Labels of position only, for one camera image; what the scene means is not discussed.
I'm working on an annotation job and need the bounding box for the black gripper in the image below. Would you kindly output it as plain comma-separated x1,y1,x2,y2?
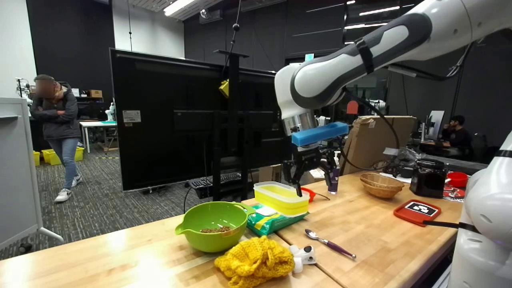
291,140,339,198

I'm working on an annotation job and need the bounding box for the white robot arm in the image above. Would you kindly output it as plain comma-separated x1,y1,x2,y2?
273,0,512,288

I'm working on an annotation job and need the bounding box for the green mixing bowl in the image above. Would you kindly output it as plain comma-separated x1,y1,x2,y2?
174,201,254,252

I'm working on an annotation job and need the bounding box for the red measuring cup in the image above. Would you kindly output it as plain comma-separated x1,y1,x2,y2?
300,187,329,203

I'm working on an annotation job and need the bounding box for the yellow plastic container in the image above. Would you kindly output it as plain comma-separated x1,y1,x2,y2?
254,180,308,216

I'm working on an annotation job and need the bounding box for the metal spoon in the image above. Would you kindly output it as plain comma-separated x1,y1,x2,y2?
303,228,356,260

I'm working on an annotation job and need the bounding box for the large cardboard box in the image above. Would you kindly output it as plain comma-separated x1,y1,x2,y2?
340,115,415,174

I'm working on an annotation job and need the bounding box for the woven wicker basket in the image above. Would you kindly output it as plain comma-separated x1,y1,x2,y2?
359,171,404,200

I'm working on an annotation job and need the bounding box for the green snack bag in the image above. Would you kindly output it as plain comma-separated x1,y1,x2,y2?
246,204,303,236

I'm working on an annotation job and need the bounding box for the yellow cloth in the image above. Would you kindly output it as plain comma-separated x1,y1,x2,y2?
214,236,294,288

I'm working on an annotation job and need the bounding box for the red tray with tag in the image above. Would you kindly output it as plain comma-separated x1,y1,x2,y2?
393,200,441,225

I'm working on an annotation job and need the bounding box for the dark glass jar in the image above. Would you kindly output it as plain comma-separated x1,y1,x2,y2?
409,158,446,198

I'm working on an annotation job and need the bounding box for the seated person in background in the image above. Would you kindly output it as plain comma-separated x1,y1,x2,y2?
441,115,471,156

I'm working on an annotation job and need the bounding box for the large black monitor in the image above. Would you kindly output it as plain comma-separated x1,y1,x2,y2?
110,49,286,190

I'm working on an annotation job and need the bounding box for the person in grey jacket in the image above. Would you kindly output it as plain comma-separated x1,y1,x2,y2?
31,73,81,203

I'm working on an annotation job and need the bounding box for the grey white cabinet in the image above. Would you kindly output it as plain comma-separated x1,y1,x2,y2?
0,97,63,248

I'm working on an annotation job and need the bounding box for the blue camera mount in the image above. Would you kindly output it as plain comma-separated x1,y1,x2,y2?
291,121,348,147

